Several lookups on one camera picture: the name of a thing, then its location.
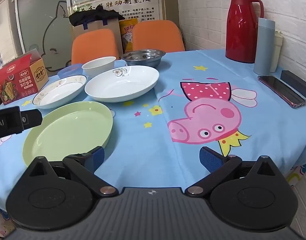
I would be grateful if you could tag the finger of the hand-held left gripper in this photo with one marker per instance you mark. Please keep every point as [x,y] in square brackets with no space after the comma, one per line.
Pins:
[32,119]

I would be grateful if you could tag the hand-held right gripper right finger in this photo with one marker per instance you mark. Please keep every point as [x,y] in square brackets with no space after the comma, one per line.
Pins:
[210,160]

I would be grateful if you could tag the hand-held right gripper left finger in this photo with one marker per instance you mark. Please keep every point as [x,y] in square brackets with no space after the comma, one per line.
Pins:
[97,158]

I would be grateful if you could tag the light green plate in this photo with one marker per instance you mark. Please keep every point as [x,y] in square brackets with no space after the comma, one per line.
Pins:
[67,130]

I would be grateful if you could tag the white bowl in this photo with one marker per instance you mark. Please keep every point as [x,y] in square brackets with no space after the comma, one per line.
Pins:
[97,66]

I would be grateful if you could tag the stainless steel bowl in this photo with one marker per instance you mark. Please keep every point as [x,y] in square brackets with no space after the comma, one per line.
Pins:
[143,57]

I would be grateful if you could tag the white floral rim plate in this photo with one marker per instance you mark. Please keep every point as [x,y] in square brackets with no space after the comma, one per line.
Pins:
[57,92]

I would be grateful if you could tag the red cracker box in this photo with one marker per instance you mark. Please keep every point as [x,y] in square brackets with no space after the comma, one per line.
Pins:
[15,80]

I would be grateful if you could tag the blue cartoon tablecloth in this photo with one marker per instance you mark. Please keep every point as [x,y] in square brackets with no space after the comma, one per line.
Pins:
[143,142]

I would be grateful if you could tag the blue plastic bowl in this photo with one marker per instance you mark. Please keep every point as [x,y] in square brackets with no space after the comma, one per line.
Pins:
[67,70]

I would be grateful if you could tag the large white printed plate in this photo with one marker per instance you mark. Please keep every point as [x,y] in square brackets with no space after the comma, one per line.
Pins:
[117,87]

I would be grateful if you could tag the orange chair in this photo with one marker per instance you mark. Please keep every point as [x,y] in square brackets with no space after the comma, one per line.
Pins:
[155,36]
[92,45]

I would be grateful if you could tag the frosted glass door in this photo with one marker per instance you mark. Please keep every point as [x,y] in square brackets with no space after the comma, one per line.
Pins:
[42,17]

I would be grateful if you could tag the black case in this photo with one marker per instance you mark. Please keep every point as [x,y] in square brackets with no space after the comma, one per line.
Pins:
[298,82]

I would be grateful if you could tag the brown paper bag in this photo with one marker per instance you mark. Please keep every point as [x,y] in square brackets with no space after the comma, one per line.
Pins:
[112,27]

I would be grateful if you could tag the grey-blue tumbler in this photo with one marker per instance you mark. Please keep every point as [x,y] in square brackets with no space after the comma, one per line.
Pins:
[264,50]

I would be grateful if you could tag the cream cup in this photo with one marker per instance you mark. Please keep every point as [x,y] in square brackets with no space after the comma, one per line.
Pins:
[277,52]

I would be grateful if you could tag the yellow snack bag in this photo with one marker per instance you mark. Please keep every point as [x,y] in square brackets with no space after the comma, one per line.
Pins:
[126,32]

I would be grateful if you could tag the red thermos jug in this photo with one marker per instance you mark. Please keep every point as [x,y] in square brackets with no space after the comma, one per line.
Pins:
[240,30]

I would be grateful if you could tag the framed wall sign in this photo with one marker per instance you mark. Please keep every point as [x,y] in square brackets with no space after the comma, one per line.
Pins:
[132,5]

